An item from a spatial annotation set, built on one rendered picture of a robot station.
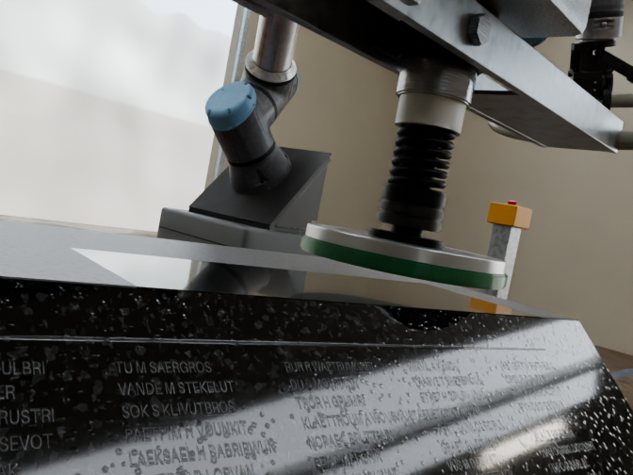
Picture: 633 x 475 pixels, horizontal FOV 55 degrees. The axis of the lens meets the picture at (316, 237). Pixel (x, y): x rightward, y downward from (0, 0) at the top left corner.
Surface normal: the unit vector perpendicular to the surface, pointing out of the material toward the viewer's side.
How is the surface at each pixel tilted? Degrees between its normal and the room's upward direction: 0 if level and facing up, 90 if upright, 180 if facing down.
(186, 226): 90
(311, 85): 90
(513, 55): 90
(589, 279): 90
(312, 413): 45
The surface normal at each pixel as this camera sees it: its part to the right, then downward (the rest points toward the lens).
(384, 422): 0.54, -0.58
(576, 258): -0.66, -0.08
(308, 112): 0.73, 0.18
